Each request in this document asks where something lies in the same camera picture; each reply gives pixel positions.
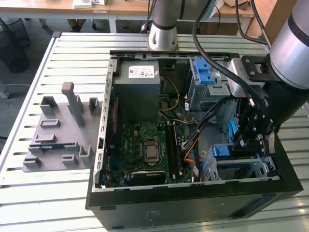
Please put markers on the wooden desk white frame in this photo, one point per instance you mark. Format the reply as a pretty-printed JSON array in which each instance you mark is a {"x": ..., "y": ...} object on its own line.
[
  {"x": 60, "y": 7},
  {"x": 227, "y": 13}
]

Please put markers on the silver CPU in socket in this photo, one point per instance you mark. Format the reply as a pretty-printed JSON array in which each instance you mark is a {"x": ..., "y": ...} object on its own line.
[{"x": 152, "y": 152}]

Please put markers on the grey parts rack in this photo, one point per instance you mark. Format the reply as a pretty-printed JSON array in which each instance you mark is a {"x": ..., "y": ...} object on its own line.
[{"x": 65, "y": 135}]

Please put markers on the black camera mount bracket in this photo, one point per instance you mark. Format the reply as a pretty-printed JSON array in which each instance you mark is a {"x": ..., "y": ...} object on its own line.
[{"x": 247, "y": 65}]

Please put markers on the green motherboard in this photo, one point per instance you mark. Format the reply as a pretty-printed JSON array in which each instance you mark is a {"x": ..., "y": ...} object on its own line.
[{"x": 130, "y": 154}]

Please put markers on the black RAM stick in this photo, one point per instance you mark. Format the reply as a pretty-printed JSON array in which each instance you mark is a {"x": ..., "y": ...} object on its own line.
[{"x": 178, "y": 152}]

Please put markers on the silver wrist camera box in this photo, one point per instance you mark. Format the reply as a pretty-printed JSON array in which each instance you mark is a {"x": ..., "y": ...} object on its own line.
[{"x": 237, "y": 75}]

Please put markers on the black open PC case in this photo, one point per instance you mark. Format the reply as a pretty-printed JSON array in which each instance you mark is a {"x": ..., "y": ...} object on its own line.
[{"x": 169, "y": 210}]

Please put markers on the grey metal floor foot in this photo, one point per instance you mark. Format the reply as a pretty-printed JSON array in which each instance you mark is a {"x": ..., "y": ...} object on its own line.
[{"x": 3, "y": 93}]

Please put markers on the wooden cabinet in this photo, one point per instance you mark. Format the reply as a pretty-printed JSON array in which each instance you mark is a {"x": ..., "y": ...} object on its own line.
[{"x": 275, "y": 14}]

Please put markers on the metal optical drive cage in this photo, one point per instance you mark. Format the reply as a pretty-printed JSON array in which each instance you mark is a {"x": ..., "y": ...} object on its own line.
[{"x": 200, "y": 96}]

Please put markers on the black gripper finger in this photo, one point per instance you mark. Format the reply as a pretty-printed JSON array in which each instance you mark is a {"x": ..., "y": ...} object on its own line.
[
  {"x": 262, "y": 145},
  {"x": 248, "y": 118}
]

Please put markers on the black graphics card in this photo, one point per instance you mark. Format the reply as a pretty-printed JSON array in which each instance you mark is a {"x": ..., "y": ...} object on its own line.
[{"x": 147, "y": 177}]

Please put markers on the black mesh waste bin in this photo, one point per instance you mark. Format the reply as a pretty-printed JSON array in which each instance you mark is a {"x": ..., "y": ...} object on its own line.
[{"x": 14, "y": 48}]

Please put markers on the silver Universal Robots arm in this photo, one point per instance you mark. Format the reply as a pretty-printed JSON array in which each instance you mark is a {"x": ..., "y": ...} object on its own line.
[{"x": 161, "y": 36}]

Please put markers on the white box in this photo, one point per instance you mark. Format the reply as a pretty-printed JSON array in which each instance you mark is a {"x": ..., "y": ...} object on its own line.
[{"x": 83, "y": 3}]

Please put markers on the blue plastic drive latch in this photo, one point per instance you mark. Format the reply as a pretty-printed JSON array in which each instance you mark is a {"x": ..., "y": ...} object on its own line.
[{"x": 202, "y": 75}]

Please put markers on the hard disk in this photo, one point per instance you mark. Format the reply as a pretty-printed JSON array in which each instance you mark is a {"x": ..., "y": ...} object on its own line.
[{"x": 220, "y": 152}]

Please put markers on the grey power supply unit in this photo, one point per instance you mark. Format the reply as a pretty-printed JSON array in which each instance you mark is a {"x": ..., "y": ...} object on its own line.
[{"x": 137, "y": 96}]

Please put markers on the metal disk bay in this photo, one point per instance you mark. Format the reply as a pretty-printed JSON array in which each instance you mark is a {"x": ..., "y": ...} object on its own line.
[{"x": 237, "y": 161}]

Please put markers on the brown cardboard piece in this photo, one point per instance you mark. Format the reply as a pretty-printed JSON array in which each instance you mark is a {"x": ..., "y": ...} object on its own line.
[{"x": 231, "y": 2}]

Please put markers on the green RAM stick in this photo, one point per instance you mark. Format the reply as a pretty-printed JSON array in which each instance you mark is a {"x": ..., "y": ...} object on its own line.
[{"x": 51, "y": 146}]

